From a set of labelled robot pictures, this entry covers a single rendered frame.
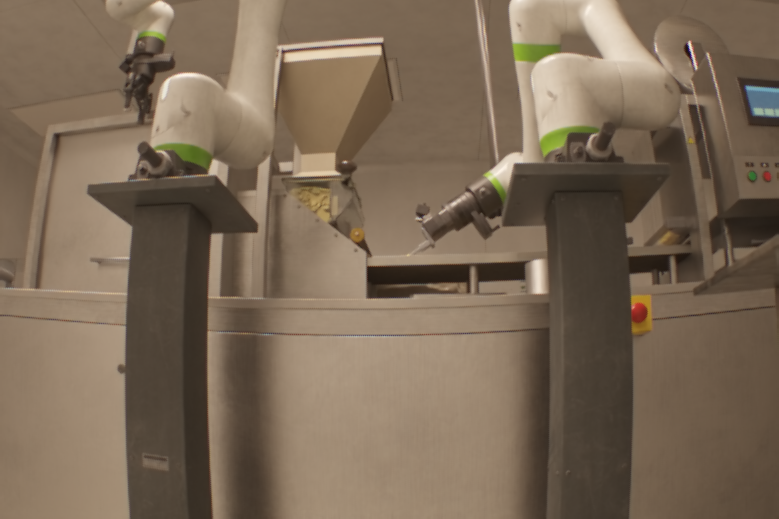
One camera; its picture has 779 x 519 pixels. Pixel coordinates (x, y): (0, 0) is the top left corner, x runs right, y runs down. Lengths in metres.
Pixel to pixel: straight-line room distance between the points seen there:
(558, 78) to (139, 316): 0.81
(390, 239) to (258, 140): 4.31
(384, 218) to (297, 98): 3.90
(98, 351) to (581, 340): 1.03
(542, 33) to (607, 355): 0.78
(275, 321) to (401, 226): 4.29
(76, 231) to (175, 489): 0.96
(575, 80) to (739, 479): 0.92
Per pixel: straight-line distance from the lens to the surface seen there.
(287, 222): 1.63
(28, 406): 1.61
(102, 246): 1.75
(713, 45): 2.06
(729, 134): 1.57
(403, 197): 5.64
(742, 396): 1.42
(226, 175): 1.61
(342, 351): 1.28
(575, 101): 1.09
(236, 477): 1.34
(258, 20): 1.42
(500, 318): 1.28
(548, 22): 1.49
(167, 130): 1.16
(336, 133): 1.73
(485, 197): 1.63
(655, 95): 1.15
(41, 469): 1.60
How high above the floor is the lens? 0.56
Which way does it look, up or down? 17 degrees up
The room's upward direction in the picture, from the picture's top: straight up
